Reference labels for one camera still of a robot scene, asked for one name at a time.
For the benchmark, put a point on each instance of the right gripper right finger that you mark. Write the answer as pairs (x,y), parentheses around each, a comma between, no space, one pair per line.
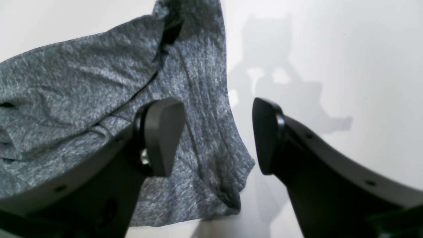
(332,196)

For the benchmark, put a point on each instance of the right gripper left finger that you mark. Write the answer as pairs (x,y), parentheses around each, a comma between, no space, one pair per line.
(97,198)

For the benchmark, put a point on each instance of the grey long-sleeve T-shirt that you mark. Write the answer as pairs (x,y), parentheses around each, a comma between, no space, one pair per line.
(62,102)

